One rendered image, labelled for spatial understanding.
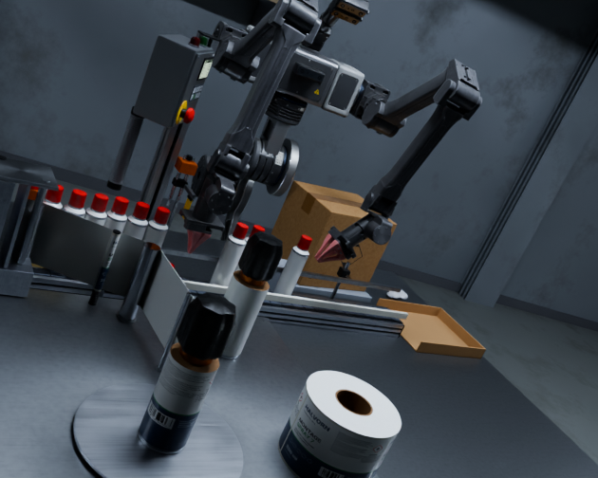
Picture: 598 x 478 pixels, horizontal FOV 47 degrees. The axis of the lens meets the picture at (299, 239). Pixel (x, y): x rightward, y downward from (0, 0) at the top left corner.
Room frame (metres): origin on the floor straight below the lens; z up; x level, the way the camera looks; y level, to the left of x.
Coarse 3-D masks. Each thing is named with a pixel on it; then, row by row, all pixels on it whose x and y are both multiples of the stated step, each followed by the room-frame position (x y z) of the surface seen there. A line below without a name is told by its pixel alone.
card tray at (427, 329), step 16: (384, 304) 2.24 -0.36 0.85; (400, 304) 2.27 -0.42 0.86; (416, 304) 2.31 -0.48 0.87; (416, 320) 2.26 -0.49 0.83; (432, 320) 2.33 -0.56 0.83; (448, 320) 2.34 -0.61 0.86; (416, 336) 2.12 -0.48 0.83; (432, 336) 2.18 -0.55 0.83; (448, 336) 2.24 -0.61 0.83; (464, 336) 2.26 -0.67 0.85; (432, 352) 2.04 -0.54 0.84; (448, 352) 2.08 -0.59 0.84; (464, 352) 2.13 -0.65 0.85; (480, 352) 2.17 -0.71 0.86
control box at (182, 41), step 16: (160, 48) 1.55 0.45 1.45; (176, 48) 1.55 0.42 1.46; (192, 48) 1.55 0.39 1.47; (208, 48) 1.67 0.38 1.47; (160, 64) 1.55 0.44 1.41; (176, 64) 1.55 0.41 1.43; (192, 64) 1.55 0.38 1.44; (144, 80) 1.55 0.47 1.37; (160, 80) 1.55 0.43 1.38; (176, 80) 1.55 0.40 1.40; (192, 80) 1.58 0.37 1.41; (144, 96) 1.55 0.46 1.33; (160, 96) 1.55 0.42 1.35; (176, 96) 1.55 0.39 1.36; (144, 112) 1.55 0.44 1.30; (160, 112) 1.55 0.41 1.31; (176, 112) 1.55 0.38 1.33
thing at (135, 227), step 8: (136, 208) 1.55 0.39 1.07; (144, 208) 1.55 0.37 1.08; (128, 216) 1.55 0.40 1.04; (136, 216) 1.54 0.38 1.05; (144, 216) 1.55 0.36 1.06; (128, 224) 1.54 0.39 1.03; (136, 224) 1.54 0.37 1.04; (144, 224) 1.55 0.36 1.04; (128, 232) 1.54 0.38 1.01; (136, 232) 1.54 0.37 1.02; (144, 232) 1.56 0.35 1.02
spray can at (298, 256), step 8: (304, 240) 1.83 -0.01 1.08; (296, 248) 1.83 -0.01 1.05; (304, 248) 1.83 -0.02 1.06; (296, 256) 1.82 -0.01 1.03; (304, 256) 1.82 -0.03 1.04; (288, 264) 1.83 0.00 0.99; (296, 264) 1.82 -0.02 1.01; (304, 264) 1.83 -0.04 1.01; (288, 272) 1.82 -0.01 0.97; (296, 272) 1.82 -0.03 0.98; (280, 280) 1.83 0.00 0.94; (288, 280) 1.82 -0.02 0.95; (296, 280) 1.83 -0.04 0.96; (280, 288) 1.82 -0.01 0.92; (288, 288) 1.82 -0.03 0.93
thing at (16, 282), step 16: (0, 192) 1.23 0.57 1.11; (0, 208) 1.24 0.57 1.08; (16, 208) 1.29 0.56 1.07; (32, 208) 1.30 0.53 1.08; (0, 224) 1.24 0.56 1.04; (16, 224) 1.26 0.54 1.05; (32, 224) 1.30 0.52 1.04; (0, 256) 1.30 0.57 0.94; (0, 272) 1.26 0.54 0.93; (16, 272) 1.27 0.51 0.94; (32, 272) 1.29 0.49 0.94; (0, 288) 1.26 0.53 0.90; (16, 288) 1.28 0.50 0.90
